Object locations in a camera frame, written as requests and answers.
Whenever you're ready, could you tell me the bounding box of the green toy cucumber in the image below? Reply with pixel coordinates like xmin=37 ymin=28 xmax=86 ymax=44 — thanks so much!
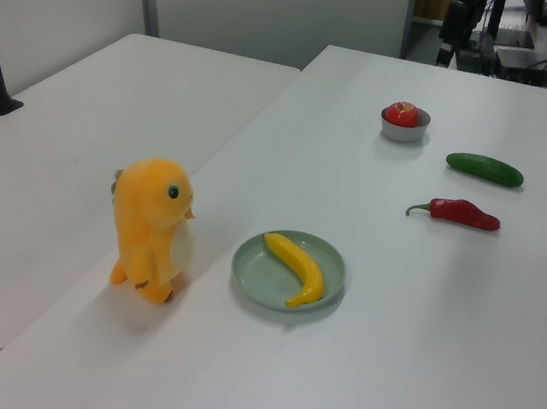
xmin=442 ymin=150 xmax=527 ymax=191

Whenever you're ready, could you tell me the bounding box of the small grey metal bowl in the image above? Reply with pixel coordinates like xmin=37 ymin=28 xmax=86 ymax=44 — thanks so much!
xmin=377 ymin=102 xmax=433 ymax=147

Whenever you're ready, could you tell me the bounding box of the yellow cabinet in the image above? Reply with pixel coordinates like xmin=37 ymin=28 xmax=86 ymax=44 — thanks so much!
xmin=411 ymin=0 xmax=456 ymax=25

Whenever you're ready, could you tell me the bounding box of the black equipment box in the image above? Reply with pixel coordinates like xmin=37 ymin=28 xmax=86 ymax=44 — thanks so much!
xmin=491 ymin=45 xmax=547 ymax=88

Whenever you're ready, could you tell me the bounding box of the red toy apple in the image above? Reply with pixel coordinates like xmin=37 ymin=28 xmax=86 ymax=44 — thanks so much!
xmin=383 ymin=98 xmax=422 ymax=130

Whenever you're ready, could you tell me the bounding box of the red toy chili pepper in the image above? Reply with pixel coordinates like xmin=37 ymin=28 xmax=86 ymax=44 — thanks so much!
xmin=404 ymin=191 xmax=504 ymax=234

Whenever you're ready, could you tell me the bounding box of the yellow toy banana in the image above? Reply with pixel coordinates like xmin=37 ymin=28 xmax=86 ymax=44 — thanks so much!
xmin=254 ymin=231 xmax=332 ymax=313

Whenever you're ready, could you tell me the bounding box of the pale green round plate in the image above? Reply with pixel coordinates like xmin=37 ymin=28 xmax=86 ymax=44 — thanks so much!
xmin=225 ymin=222 xmax=352 ymax=319

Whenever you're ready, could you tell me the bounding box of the orange plush dinosaur toy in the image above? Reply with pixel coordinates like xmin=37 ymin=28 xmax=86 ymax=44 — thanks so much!
xmin=98 ymin=152 xmax=208 ymax=309

